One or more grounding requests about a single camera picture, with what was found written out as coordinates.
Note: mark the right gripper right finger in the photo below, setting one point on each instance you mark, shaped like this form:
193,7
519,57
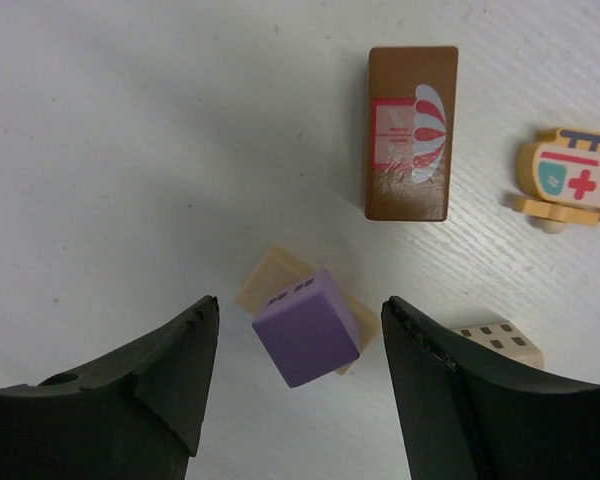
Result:
467,412

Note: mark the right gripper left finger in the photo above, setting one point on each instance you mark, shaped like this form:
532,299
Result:
134,413

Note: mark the purple wood cube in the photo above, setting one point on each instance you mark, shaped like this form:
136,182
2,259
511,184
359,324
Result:
308,329

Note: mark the beige windowed wood block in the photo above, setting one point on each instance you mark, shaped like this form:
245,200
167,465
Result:
505,338

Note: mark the brown wood block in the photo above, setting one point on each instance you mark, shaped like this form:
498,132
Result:
410,113

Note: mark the wooden helicopter toy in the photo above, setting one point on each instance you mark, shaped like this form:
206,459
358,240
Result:
558,174

